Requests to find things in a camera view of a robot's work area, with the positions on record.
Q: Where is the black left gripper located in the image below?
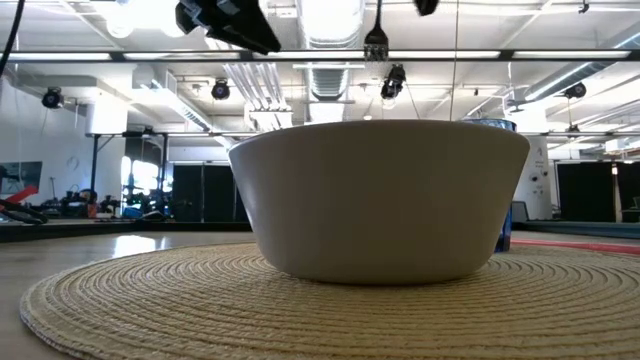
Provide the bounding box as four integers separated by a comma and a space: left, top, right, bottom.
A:
174, 0, 282, 55

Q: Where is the white round bowl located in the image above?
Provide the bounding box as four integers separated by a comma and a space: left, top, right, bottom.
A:
228, 119, 531, 286

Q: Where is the shiny blue metal cup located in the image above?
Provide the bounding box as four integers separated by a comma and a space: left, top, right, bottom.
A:
462, 117, 519, 254

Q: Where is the round woven straw placemat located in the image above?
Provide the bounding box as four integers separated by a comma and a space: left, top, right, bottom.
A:
19, 242, 640, 360

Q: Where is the red and black tool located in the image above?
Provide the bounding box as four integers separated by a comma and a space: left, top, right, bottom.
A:
0, 184, 50, 226

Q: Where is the black hanging cable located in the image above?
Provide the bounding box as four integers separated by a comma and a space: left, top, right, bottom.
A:
0, 0, 27, 77

